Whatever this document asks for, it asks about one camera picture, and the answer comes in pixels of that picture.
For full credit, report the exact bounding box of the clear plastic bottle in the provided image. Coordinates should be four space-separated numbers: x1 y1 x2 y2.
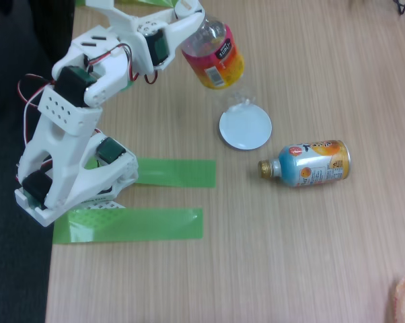
174 0 257 114

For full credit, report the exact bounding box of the orange blue aluminium bottle can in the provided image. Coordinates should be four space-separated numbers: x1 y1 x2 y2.
258 139 352 188

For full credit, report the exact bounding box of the green plastic bag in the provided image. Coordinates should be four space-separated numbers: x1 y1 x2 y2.
75 0 182 9

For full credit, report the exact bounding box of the small white plate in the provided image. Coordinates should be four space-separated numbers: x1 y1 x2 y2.
218 102 273 151

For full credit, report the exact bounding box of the short green tape strip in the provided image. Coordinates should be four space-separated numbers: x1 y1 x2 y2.
84 157 217 188

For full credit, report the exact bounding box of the long green tape strip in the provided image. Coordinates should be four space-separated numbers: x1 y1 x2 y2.
52 207 204 245

